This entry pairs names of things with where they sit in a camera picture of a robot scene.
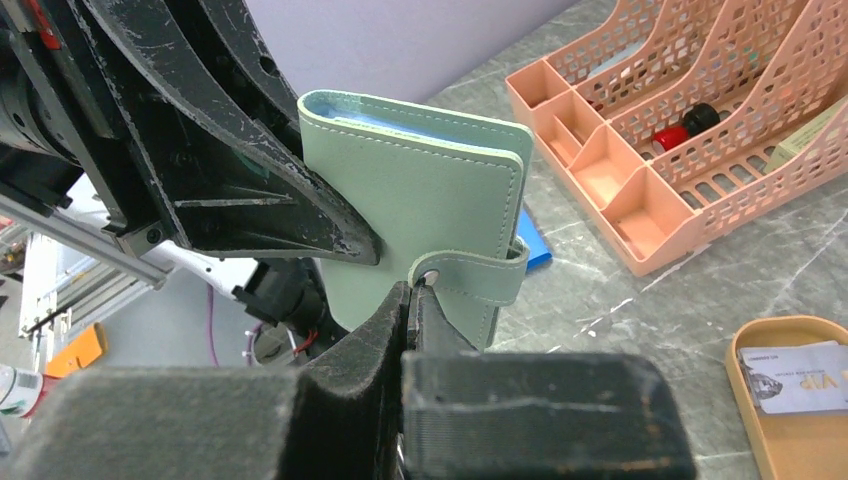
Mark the aluminium front frame rail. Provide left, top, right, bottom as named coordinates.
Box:
left=1, top=190, right=173, bottom=338

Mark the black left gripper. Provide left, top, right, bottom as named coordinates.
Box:
left=1, top=0, right=379, bottom=265

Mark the red black small bottle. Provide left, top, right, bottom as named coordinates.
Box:
left=652, top=103, right=721, bottom=154

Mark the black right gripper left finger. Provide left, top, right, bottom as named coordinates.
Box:
left=1, top=282, right=411, bottom=479

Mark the silver VIP card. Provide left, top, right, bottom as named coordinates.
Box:
left=737, top=340, right=847, bottom=415

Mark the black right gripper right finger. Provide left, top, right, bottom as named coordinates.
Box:
left=400, top=285, right=696, bottom=479

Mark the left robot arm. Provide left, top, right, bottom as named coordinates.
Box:
left=1, top=1, right=379, bottom=337

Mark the pale green eraser block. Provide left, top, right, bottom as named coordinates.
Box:
left=763, top=96, right=847, bottom=174

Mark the blue notebook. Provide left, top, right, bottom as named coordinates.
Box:
left=516, top=209, right=553, bottom=272

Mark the orange plastic file organizer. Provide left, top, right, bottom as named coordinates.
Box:
left=506, top=0, right=847, bottom=276

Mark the yellow oval tray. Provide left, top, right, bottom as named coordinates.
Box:
left=725, top=316, right=847, bottom=479

